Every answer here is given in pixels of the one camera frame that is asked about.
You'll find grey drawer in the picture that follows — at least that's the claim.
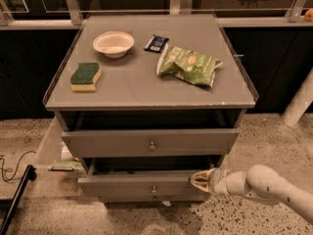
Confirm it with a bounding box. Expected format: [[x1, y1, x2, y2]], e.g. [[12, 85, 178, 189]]
[[78, 156, 219, 197], [98, 194, 210, 203], [62, 128, 239, 158]]

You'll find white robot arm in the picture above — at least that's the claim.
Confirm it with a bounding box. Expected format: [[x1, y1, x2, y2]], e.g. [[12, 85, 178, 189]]
[[190, 164, 313, 224]]

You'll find grey top drawer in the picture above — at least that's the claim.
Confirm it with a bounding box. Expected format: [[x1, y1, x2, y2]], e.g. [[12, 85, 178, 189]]
[[62, 128, 239, 158]]

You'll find green yellow sponge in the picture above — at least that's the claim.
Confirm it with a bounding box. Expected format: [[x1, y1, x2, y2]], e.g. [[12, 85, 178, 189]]
[[70, 63, 101, 92]]

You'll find orange fruit on ledge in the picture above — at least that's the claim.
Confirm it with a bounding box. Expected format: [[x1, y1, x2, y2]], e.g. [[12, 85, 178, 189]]
[[304, 9, 313, 22]]

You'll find white paper bowl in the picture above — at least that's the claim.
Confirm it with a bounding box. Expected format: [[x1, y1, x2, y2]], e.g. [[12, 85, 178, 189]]
[[93, 31, 134, 59]]

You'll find metal window railing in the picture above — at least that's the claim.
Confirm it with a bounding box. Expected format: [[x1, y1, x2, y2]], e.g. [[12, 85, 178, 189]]
[[0, 0, 313, 29]]

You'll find grey bottom drawer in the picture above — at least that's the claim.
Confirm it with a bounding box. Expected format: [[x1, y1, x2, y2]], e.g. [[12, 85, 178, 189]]
[[98, 194, 210, 203]]

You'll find black metal stand leg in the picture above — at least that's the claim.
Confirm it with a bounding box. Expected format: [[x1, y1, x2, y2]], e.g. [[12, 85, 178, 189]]
[[0, 164, 36, 235]]

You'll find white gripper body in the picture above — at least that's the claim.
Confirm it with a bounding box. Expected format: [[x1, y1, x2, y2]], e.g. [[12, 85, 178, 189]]
[[209, 168, 230, 196]]

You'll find white pole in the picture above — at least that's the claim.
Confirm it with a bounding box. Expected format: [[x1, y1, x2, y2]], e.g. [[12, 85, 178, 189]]
[[282, 68, 313, 126]]

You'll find dark blue snack packet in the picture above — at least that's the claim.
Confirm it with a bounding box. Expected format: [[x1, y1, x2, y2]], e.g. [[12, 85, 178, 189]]
[[144, 35, 168, 53]]

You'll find black floor cable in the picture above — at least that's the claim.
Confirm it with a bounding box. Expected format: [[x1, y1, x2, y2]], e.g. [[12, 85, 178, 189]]
[[0, 150, 37, 183]]

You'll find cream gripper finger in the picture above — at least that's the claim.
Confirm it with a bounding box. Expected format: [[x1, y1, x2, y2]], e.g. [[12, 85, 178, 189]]
[[192, 181, 211, 193], [191, 170, 212, 182]]

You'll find grey drawer cabinet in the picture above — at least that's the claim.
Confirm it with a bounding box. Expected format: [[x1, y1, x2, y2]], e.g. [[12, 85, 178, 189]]
[[42, 13, 260, 205]]

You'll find green chip bag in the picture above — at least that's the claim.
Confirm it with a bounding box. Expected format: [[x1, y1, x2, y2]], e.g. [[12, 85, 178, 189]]
[[156, 44, 223, 87]]

